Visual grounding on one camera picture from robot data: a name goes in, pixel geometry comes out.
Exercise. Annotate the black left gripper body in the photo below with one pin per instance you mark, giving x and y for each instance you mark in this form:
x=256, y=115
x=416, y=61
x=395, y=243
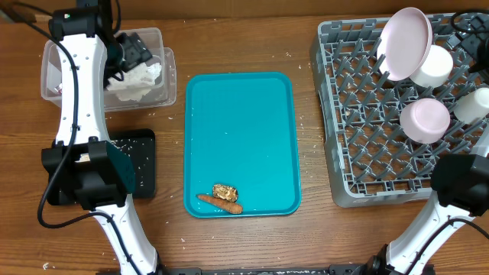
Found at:
x=127, y=55

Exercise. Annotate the white napkin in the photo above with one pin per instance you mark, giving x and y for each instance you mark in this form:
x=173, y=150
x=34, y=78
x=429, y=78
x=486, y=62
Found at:
x=137, y=82

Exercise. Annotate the red snack wrapper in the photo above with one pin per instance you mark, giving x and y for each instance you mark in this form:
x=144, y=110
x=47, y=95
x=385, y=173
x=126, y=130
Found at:
x=58, y=89

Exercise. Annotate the brown food scrap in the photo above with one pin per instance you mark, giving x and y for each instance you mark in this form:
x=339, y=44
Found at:
x=224, y=192

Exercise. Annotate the orange carrot piece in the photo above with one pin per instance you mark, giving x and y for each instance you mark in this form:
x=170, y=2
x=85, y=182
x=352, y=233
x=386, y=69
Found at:
x=230, y=207

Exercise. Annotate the large white plate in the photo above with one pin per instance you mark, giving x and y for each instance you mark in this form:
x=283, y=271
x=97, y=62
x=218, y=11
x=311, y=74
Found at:
x=405, y=42

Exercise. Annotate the white cup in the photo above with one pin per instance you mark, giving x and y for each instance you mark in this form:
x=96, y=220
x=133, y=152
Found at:
x=472, y=107

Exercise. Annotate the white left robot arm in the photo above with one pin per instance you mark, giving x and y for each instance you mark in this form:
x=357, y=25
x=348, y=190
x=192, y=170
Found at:
x=84, y=166

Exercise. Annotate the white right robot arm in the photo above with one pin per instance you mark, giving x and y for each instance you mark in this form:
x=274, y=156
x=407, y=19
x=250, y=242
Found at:
x=459, y=182

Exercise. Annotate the black waste tray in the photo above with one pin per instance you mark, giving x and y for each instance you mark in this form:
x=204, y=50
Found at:
x=139, y=145

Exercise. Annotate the grey dishwasher rack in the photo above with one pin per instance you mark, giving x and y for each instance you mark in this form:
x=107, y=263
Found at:
x=370, y=160

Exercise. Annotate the clear plastic bin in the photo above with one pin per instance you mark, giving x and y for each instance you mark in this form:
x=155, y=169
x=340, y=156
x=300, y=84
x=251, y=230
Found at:
x=162, y=94

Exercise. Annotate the teal plastic tray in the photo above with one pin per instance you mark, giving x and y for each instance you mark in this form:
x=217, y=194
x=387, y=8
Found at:
x=240, y=131

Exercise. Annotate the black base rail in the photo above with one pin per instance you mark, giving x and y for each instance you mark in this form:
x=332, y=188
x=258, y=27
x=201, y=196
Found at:
x=338, y=269

